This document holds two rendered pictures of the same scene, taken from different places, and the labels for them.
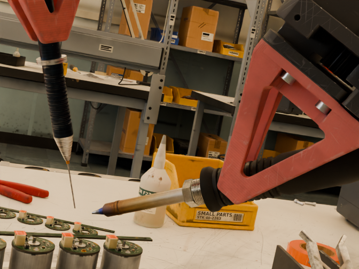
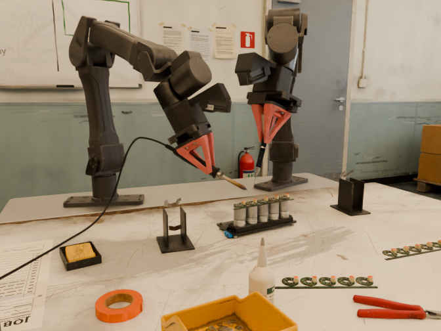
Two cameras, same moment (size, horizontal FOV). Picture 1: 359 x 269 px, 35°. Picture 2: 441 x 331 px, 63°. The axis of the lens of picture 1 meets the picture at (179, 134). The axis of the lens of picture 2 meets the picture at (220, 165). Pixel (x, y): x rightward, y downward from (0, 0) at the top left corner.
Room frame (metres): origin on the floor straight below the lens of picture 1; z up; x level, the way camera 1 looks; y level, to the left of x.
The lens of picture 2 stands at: (1.03, -0.07, 1.02)
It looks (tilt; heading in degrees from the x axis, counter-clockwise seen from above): 10 degrees down; 176
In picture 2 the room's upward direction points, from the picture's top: straight up
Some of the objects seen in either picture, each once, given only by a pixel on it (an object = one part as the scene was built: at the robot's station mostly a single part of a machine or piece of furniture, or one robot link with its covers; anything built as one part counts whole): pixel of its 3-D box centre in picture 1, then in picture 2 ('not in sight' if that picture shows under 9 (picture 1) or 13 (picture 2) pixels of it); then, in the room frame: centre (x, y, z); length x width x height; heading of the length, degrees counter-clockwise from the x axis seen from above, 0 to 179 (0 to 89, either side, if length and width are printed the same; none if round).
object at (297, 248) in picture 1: (315, 254); (119, 305); (0.60, -0.17, 0.76); 0.06 x 0.06 x 0.01
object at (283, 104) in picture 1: (286, 103); not in sight; (3.08, -0.53, 0.80); 0.15 x 0.12 x 0.10; 37
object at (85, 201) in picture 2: not in sight; (104, 187); (0.09, -0.31, 0.79); 0.20 x 0.07 x 0.08; 93
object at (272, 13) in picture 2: not in sight; (284, 44); (0.13, 0.16, 1.15); 0.30 x 0.09 x 0.12; 165
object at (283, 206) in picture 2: not in sight; (283, 208); (0.30, 0.12, 0.79); 0.02 x 0.02 x 0.05
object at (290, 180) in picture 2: not in sight; (282, 172); (-0.07, 0.21, 0.79); 0.20 x 0.07 x 0.08; 127
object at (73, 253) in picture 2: not in sight; (79, 254); (0.44, -0.27, 0.76); 0.07 x 0.05 x 0.02; 28
